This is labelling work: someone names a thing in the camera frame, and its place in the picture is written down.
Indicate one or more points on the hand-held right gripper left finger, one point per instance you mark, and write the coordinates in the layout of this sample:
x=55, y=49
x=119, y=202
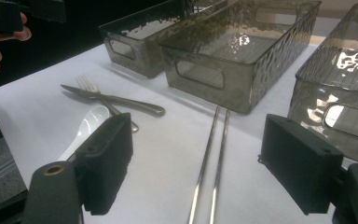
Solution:
x=105, y=161

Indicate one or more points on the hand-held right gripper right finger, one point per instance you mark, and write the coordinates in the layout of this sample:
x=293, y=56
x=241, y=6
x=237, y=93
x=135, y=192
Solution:
x=298, y=168

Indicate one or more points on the white spoon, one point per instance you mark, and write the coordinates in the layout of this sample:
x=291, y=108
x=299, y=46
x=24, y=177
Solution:
x=90, y=124

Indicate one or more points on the metal knife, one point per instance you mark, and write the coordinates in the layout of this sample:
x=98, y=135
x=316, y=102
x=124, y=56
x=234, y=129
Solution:
x=127, y=102

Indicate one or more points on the metal chopstick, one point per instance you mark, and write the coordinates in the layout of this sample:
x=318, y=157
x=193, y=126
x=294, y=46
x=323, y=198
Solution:
x=203, y=168
x=220, y=165

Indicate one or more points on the metal fork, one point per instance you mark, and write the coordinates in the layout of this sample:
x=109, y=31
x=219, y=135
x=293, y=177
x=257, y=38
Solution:
x=88, y=84

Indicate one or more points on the smoky clear plastic bin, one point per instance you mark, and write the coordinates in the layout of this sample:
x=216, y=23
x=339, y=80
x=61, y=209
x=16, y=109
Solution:
x=332, y=93
x=140, y=60
x=239, y=87

